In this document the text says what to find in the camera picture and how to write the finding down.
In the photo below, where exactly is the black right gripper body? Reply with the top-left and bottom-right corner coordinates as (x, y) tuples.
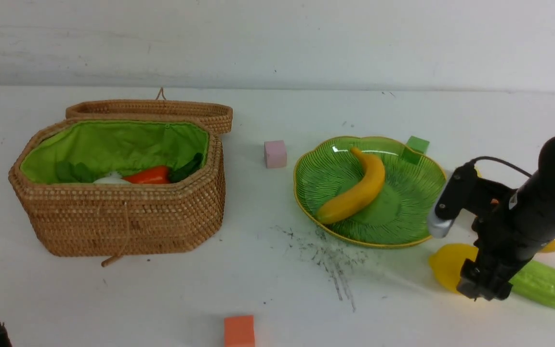
(457, 202), (542, 301)

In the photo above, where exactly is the green toy bitter gourd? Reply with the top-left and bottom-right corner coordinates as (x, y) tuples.
(510, 260), (555, 309)

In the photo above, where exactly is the yellow toy lemon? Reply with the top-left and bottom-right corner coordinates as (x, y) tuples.
(428, 243), (478, 294)

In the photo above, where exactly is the yellow toy banana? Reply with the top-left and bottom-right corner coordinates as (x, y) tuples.
(316, 147), (386, 225)

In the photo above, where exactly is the white toy radish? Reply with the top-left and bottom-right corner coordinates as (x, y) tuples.
(55, 161), (130, 185)

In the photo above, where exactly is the orange toy carrot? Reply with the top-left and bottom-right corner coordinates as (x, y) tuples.
(122, 152), (203, 184)

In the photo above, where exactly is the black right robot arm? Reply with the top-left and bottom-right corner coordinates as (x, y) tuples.
(456, 137), (555, 300)

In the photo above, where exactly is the green cube block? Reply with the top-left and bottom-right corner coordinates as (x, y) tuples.
(401, 136), (430, 165)

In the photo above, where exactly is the green leaf-shaped glass plate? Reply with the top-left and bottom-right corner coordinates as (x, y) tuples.
(293, 136), (447, 249)

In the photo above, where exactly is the woven rattan basket green lining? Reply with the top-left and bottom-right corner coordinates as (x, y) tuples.
(9, 119), (225, 266)

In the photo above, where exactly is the pink cube block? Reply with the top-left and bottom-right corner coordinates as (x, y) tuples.
(264, 140), (287, 169)

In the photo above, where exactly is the orange cube block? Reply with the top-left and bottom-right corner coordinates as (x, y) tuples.
(223, 315), (256, 347)

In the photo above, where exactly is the woven rattan basket lid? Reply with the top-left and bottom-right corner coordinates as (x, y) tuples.
(66, 89), (233, 134)

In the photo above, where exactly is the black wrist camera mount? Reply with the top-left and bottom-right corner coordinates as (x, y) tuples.
(427, 158), (513, 239)

